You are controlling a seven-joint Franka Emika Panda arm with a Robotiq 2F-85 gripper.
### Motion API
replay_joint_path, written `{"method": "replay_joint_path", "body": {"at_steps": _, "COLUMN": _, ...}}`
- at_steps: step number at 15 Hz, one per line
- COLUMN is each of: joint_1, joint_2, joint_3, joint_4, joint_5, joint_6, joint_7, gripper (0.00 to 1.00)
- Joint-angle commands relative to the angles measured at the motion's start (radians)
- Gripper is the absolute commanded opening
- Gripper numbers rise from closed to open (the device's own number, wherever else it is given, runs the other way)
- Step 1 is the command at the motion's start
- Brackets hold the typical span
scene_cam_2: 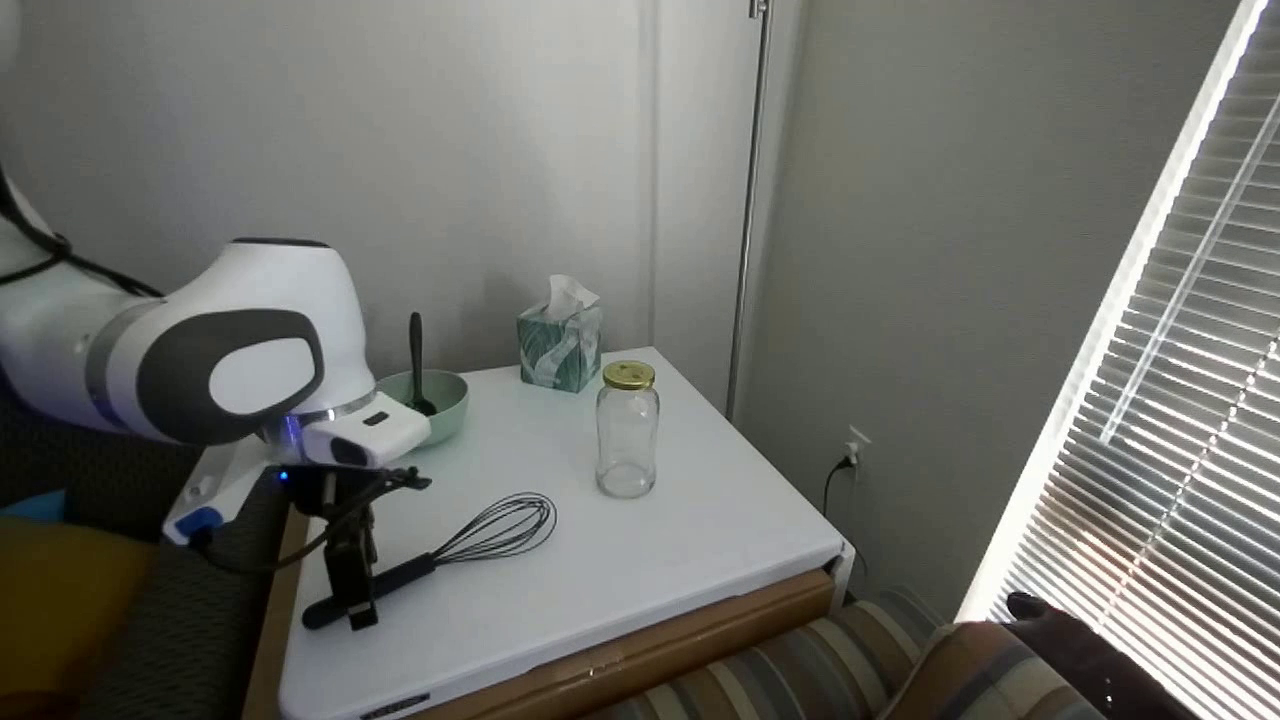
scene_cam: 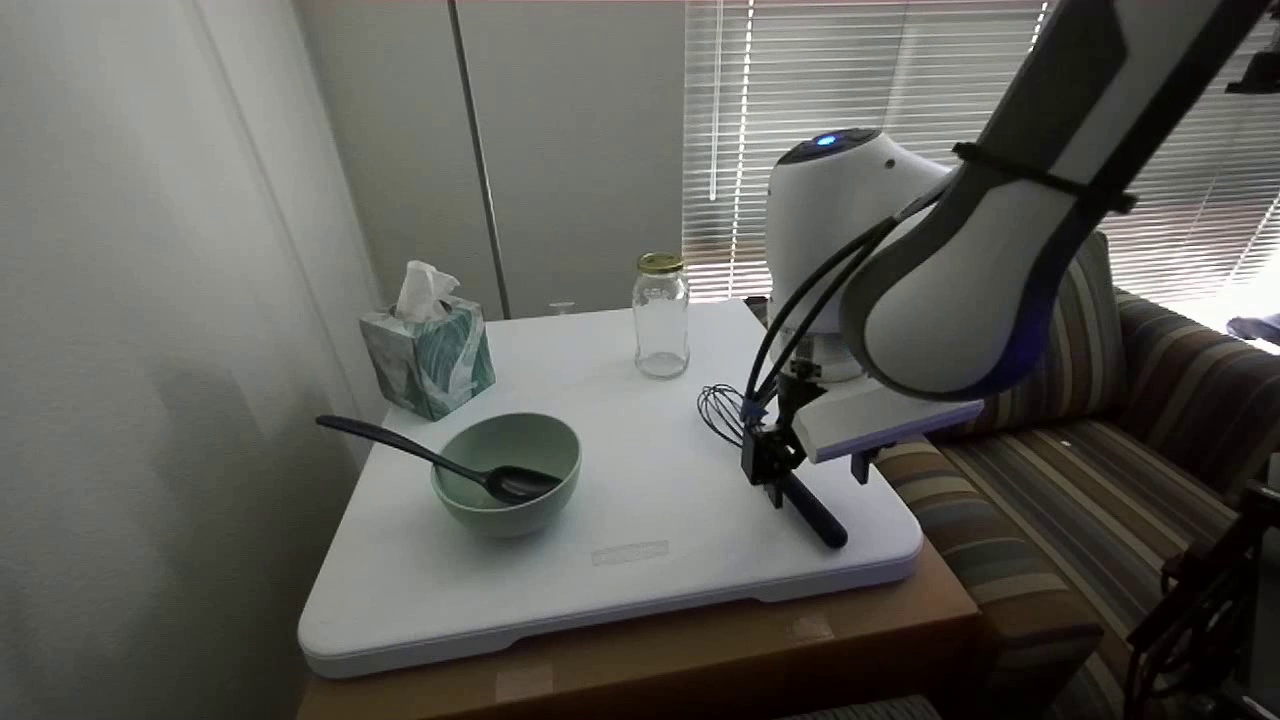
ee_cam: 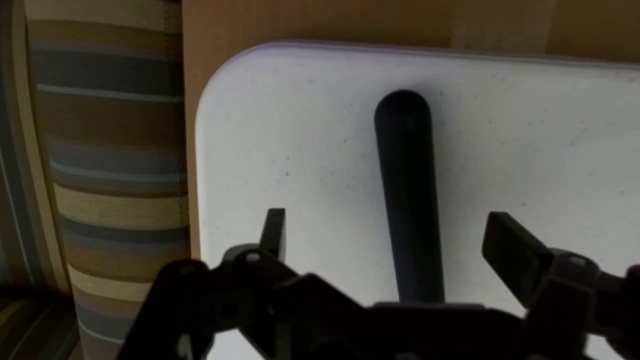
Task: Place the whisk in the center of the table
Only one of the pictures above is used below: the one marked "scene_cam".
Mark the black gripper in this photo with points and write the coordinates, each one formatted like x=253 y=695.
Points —
x=792 y=407

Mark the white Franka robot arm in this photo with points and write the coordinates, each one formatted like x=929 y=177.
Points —
x=960 y=295

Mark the white plastic board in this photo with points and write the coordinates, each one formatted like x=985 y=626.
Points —
x=643 y=535

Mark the clear glass jar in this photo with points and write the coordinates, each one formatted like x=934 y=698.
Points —
x=660 y=323

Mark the pale green bowl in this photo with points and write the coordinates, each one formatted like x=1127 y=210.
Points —
x=513 y=461

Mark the striped cushion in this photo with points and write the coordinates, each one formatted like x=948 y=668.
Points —
x=1087 y=334

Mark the teal tissue box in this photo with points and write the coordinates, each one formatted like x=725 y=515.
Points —
x=433 y=352

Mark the black spoon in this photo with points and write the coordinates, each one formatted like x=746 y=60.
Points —
x=402 y=447

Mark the gray closet door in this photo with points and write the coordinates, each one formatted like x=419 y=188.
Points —
x=583 y=144
x=392 y=144

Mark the striped sofa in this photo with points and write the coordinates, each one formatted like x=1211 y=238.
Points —
x=1145 y=453

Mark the white window blinds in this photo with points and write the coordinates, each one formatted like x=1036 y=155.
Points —
x=855 y=66

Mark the black metal stand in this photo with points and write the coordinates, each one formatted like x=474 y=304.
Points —
x=1200 y=603

